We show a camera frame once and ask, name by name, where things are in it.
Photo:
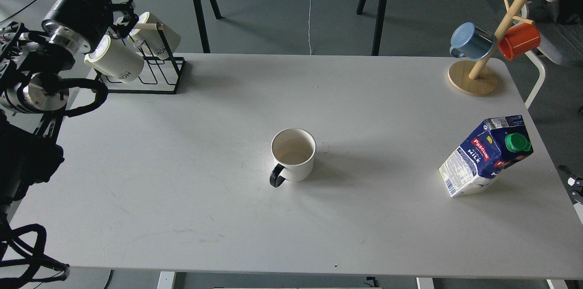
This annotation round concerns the rear white ribbed mug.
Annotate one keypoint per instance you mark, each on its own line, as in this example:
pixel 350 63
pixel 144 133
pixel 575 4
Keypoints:
pixel 153 43

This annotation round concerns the white mug black handle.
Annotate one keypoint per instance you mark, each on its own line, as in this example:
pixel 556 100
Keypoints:
pixel 293 152

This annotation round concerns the black wire mug rack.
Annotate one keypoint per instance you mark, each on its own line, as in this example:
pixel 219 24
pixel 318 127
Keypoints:
pixel 157 76

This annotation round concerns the orange enamel mug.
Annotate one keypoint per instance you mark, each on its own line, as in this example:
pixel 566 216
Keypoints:
pixel 518 40

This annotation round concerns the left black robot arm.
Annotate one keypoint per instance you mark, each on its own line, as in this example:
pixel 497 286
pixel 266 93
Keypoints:
pixel 34 101

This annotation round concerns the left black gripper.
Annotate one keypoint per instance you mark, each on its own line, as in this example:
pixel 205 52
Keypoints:
pixel 91 19

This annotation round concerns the blue enamel mug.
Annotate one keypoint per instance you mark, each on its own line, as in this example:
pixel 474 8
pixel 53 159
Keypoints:
pixel 472 42

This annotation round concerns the front white ribbed mug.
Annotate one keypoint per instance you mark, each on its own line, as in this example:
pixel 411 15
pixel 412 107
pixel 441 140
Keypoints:
pixel 113 59

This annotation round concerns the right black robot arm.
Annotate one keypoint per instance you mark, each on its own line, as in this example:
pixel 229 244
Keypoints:
pixel 574 184

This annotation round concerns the wooden mug tree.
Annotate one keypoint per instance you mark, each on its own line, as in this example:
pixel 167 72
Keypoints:
pixel 475 77

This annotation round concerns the blue milk carton green cap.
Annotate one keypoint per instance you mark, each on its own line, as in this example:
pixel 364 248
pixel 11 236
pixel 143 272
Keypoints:
pixel 494 145

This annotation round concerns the white ribbed mug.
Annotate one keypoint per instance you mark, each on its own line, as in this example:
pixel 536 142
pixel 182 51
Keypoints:
pixel 153 43
pixel 113 59

